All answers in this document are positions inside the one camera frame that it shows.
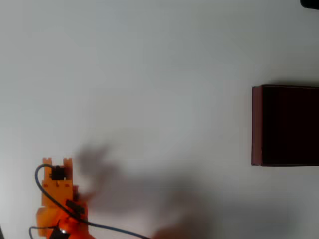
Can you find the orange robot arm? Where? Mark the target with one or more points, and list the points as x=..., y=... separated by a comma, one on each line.
x=74, y=230

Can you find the dark red open box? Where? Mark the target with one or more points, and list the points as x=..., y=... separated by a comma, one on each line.
x=289, y=127

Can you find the black object at corner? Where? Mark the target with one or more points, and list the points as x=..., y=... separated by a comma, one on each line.
x=311, y=3

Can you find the orange forked camera mount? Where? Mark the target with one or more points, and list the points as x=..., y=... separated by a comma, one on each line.
x=57, y=190

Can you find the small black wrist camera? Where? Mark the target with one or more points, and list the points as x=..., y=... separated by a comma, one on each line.
x=58, y=173

